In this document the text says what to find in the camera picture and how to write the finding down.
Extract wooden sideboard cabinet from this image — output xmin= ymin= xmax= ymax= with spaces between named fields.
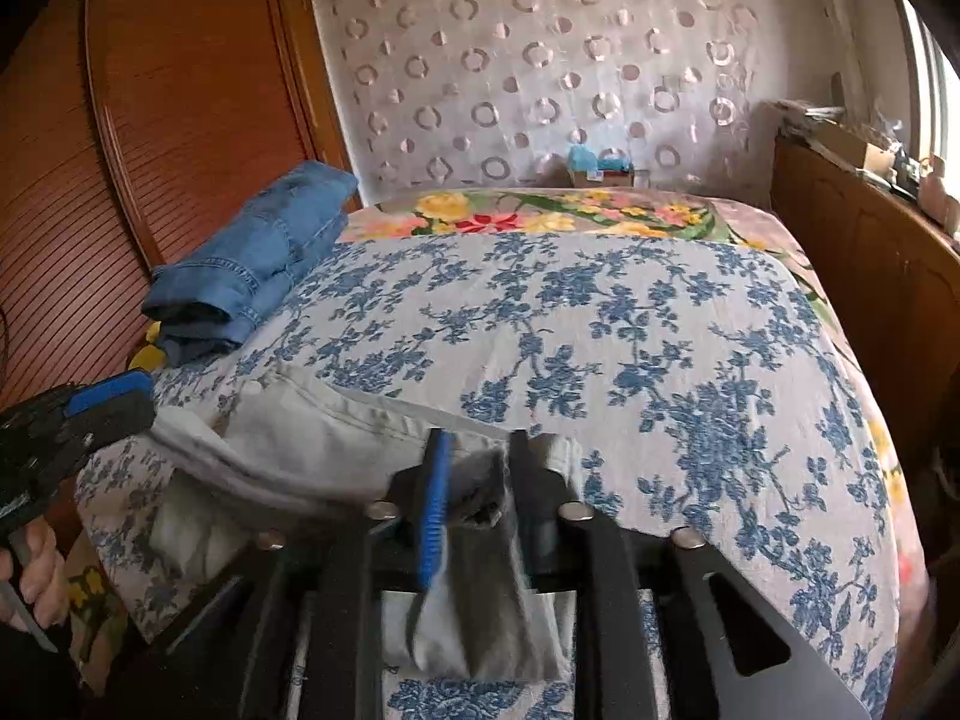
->
xmin=770 ymin=135 xmax=958 ymax=470

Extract wooden wardrobe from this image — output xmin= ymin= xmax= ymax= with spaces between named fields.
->
xmin=2 ymin=0 xmax=348 ymax=405

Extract person's left hand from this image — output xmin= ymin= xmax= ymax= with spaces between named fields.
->
xmin=20 ymin=517 xmax=68 ymax=629

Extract window with brown frame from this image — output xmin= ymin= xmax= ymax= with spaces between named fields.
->
xmin=898 ymin=0 xmax=958 ymax=197

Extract circle-patterned sheer curtain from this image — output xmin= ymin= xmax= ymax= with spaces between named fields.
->
xmin=314 ymin=0 xmax=839 ymax=203

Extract folded blue jeans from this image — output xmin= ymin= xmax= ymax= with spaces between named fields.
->
xmin=142 ymin=161 xmax=358 ymax=366

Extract grey-green pants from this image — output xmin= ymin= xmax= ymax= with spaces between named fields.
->
xmin=145 ymin=366 xmax=574 ymax=683

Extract cardboard box with blue items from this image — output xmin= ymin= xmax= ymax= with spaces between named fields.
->
xmin=566 ymin=145 xmax=635 ymax=188

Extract cardboard box on sideboard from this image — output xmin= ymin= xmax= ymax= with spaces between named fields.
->
xmin=814 ymin=121 xmax=895 ymax=177

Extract blue floral bed cover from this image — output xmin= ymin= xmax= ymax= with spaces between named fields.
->
xmin=73 ymin=229 xmax=902 ymax=720

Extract yellow plush toy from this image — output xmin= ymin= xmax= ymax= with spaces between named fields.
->
xmin=127 ymin=322 xmax=166 ymax=372

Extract colourful flower bedsheet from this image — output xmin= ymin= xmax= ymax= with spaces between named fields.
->
xmin=340 ymin=188 xmax=932 ymax=616

